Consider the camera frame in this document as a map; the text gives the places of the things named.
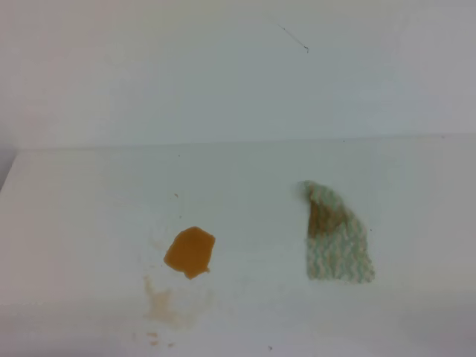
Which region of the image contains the faint dried coffee smear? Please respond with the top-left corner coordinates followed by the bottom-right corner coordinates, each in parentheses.
top-left (142, 273), bottom-right (214, 346)

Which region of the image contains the green woven rag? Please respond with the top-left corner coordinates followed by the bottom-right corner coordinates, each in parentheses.
top-left (299, 181), bottom-right (376, 284)

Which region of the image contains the orange-brown coffee puddle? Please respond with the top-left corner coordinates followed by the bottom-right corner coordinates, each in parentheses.
top-left (164, 226), bottom-right (216, 280)

